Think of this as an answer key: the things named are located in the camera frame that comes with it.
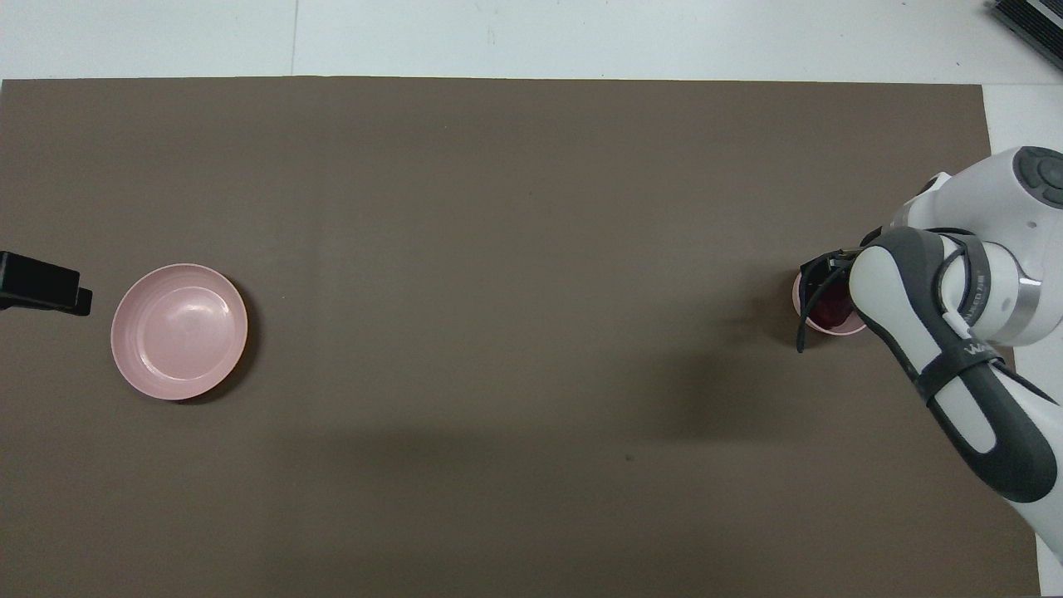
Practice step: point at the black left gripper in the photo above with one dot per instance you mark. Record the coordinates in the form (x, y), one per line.
(6, 281)

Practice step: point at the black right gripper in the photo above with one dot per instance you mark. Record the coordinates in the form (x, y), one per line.
(822, 270)

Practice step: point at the dark red apple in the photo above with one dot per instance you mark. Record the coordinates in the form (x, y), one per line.
(830, 314)

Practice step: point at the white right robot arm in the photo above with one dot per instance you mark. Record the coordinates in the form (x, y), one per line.
(913, 282)

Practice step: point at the pink bowl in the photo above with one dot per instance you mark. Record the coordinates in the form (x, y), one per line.
(835, 330)

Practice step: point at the pink plate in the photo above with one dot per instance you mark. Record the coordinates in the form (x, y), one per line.
(178, 332)

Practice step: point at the brown table mat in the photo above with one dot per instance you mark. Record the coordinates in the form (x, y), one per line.
(531, 349)

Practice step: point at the black ribbed device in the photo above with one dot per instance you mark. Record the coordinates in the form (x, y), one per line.
(1034, 23)

